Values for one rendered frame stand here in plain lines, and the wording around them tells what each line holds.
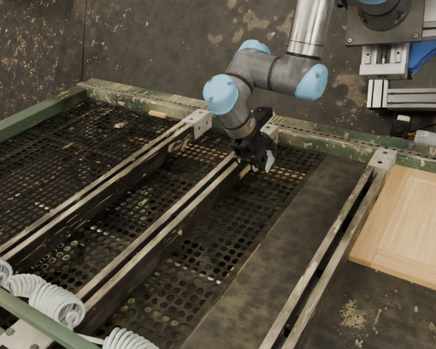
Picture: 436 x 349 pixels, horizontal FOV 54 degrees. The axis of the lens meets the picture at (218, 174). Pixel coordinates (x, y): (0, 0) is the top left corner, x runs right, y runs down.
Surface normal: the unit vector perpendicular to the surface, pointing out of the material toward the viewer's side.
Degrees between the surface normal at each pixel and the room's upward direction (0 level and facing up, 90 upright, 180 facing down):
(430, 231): 59
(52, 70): 0
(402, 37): 0
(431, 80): 0
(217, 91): 28
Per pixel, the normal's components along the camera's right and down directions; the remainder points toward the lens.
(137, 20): -0.48, 0.00
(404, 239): -0.06, -0.84
